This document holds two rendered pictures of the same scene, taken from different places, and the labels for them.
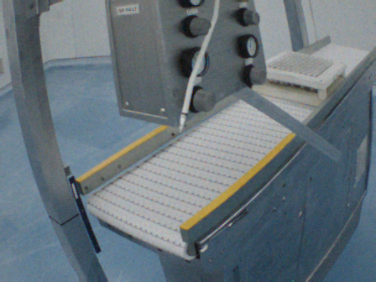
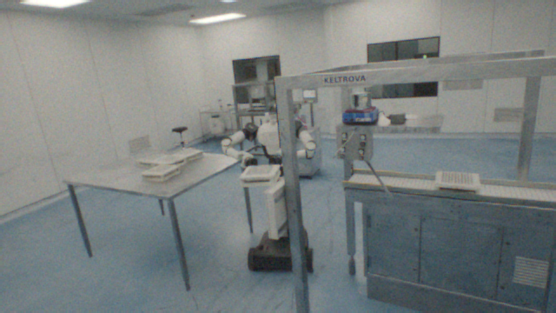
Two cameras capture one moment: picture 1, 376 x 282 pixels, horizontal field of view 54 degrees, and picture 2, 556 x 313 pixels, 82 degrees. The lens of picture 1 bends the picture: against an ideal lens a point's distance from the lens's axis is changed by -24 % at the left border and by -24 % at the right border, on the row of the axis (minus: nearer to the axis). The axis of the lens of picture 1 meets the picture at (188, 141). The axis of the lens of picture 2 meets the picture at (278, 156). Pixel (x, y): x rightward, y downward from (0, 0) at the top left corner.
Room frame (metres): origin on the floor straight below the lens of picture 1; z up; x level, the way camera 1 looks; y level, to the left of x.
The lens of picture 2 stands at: (-0.37, -1.92, 1.81)
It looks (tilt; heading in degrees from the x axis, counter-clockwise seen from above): 16 degrees down; 76
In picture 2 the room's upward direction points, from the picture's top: 6 degrees counter-clockwise
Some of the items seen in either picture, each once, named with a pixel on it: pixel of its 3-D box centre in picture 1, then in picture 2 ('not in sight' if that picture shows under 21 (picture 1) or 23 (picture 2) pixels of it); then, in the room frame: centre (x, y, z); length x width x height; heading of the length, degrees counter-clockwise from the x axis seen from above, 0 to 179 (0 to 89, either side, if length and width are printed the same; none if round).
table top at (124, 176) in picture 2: not in sight; (157, 169); (-0.82, 1.48, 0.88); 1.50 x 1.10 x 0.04; 136
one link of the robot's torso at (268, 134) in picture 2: not in sight; (275, 137); (0.31, 0.87, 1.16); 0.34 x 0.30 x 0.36; 155
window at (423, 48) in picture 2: not in sight; (401, 69); (3.89, 4.06, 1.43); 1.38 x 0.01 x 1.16; 141
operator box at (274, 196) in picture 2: not in sight; (279, 209); (-0.02, -0.42, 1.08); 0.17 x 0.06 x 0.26; 46
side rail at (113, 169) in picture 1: (262, 76); (450, 178); (1.22, -0.24, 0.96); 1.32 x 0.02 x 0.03; 136
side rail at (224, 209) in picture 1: (337, 93); (448, 193); (1.03, -0.43, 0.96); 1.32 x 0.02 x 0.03; 136
